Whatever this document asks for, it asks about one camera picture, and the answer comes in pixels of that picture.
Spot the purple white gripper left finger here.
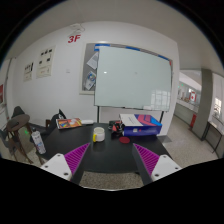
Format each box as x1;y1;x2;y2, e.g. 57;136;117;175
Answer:
41;143;90;181

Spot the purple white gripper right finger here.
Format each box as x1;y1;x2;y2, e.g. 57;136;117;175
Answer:
133;143;181;182

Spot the clear plastic water bottle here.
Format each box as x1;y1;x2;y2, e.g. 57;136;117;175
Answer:
31;128;46;154

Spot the black bag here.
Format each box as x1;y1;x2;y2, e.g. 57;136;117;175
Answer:
44;110;66;135

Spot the colourful book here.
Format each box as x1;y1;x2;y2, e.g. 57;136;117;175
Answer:
56;118;82;129

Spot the round red coaster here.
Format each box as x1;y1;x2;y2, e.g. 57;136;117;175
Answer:
119;137;130;144

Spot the white remote-like box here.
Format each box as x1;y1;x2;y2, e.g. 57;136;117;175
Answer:
81;120;94;125

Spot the blue white cardboard box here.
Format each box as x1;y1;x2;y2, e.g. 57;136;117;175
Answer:
120;114;162;136

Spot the black red tool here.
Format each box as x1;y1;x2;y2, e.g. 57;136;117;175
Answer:
108;121;122;136

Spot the round wooden stool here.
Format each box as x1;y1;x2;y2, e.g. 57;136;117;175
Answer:
6;114;32;164

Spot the large whiteboard on stand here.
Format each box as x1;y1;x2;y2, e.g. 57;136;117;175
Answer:
94;46;172;112

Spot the grey notice board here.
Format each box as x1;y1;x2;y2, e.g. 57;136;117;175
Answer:
80;43;99;94

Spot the white mug yellow handle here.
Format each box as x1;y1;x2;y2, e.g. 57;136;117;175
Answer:
93;127;105;142

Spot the white wall poster left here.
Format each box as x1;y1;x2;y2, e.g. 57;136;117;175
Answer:
23;62;34;81

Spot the white wall poster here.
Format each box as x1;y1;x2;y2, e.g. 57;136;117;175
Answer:
36;46;55;78
23;62;34;81

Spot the white wall poster right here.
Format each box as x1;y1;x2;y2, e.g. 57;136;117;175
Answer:
36;46;55;78

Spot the red 3F wall sign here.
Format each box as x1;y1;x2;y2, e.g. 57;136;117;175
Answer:
68;34;81;44

